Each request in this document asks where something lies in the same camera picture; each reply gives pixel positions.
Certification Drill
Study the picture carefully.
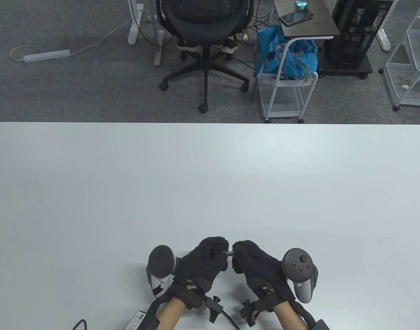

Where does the person's left hand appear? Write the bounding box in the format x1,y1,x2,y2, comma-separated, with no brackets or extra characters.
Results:
168,236,229,310

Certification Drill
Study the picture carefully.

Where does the person's right hand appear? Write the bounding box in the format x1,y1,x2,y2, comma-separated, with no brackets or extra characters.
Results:
231,240,297,312

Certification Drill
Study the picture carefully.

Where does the grey labelled forearm pack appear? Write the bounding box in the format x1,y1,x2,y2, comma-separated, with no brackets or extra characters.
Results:
124,310,160,330

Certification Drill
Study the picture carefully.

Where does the person's right forearm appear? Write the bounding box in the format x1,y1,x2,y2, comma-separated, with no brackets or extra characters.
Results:
273,302,308,330

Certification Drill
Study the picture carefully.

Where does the person's left forearm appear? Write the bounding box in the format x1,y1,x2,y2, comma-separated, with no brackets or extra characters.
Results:
155,297,187,330

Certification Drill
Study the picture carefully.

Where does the grey and black hand controller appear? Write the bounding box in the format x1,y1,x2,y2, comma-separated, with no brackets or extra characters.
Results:
146,245,176,298
281,248,319,304

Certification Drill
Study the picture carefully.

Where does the blue fabric bag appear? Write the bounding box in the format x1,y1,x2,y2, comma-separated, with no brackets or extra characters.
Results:
254,24,319,80

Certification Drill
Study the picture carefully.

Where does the white desk leg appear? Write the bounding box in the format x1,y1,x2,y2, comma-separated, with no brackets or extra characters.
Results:
154,0,166,66
127,0,145,45
375,0,392,52

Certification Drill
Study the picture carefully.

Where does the black mesh office chair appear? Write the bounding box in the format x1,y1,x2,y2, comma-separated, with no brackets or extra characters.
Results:
156,0,255,114

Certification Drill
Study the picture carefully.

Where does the smartphone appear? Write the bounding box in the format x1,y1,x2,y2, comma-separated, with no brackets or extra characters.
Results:
279,10,314,26

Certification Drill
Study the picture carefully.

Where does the brown side table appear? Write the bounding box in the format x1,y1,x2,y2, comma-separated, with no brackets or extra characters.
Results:
272,0,341,39

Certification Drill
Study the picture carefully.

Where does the white power strip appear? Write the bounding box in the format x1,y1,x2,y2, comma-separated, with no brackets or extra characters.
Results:
23,49,71,63

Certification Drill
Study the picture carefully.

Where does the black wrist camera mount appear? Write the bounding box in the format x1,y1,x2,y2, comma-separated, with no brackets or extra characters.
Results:
239,298,267,328
203,295,225,323

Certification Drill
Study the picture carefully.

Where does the black camera cable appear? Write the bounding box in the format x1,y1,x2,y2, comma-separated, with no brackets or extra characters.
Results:
221,309,240,330

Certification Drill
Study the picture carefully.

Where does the black glove strap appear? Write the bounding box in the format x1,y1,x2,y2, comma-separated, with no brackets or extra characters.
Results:
291,300,317,327
146,296,173,323

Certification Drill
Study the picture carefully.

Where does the white wire trolley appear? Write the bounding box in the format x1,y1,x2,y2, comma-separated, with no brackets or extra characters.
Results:
257,36,319,123

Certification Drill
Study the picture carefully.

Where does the white wire shelf cart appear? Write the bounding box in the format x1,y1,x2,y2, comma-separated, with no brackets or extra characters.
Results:
379,0,420,113

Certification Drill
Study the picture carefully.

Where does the white power cable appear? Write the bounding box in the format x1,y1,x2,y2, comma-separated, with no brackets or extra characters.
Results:
10,15,134,62

